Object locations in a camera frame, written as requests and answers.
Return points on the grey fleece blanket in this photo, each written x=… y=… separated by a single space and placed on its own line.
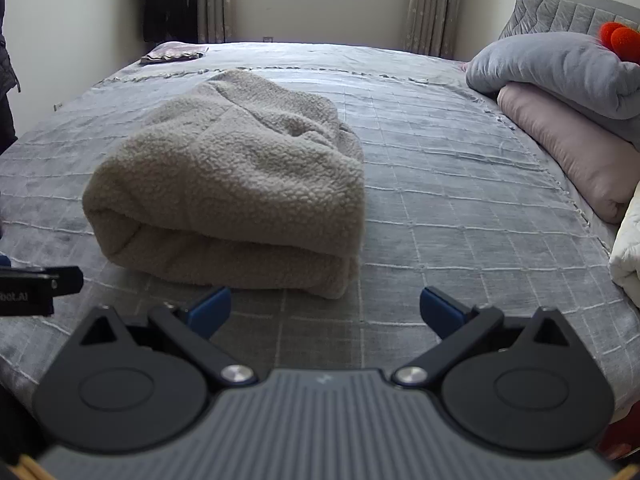
x=550 y=70

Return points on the dark hanging clothes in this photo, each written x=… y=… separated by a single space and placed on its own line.
x=167 y=5

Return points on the beige sherpa fleece garment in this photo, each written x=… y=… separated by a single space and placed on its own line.
x=225 y=185

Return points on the red plush toy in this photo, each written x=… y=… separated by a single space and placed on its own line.
x=622 y=40

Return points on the small folded patterned cloth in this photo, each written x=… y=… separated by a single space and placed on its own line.
x=172 y=53

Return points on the pink pillow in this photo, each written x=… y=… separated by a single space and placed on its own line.
x=575 y=150

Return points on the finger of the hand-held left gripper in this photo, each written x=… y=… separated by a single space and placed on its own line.
x=67 y=281

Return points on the grey quilted pillow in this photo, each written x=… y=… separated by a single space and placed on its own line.
x=545 y=15

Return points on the white quilted duvet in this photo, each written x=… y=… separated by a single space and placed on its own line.
x=627 y=255

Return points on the grey patterned curtain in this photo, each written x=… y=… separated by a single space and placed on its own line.
x=432 y=5
x=215 y=0

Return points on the dark padded jacket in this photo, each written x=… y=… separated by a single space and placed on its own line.
x=6 y=70

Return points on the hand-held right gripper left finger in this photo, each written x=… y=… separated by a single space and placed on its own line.
x=210 y=307

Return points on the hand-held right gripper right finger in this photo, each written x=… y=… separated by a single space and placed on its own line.
x=440 y=310

